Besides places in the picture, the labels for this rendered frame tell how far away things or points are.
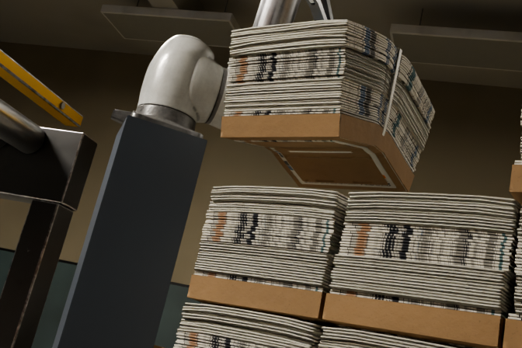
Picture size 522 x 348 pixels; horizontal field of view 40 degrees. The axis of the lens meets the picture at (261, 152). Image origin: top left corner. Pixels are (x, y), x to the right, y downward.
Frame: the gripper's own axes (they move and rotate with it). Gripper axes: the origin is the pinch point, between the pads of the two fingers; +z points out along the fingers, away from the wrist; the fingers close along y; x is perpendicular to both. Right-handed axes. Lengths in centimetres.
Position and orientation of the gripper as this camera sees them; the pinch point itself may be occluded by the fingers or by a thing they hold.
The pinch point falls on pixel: (350, 13)
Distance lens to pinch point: 164.5
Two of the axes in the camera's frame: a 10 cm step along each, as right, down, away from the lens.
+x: 7.9, 0.1, -6.1
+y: -2.8, 9.0, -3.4
